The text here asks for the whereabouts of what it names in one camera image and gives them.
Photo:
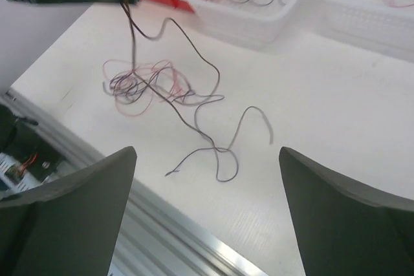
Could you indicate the white right mesh basket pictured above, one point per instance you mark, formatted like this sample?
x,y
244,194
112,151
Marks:
x,y
382,25

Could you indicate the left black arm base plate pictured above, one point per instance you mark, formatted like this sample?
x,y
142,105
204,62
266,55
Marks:
x,y
20,141

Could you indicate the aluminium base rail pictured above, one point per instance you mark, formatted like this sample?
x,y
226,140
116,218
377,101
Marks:
x,y
155,238

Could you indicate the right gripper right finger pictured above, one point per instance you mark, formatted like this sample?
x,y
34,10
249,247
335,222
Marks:
x,y
343,226

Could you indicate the white slotted cable duct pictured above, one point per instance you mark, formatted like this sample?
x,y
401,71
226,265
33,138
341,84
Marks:
x,y
15,176

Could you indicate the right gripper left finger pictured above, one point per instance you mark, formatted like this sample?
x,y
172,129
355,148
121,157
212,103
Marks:
x,y
68,226

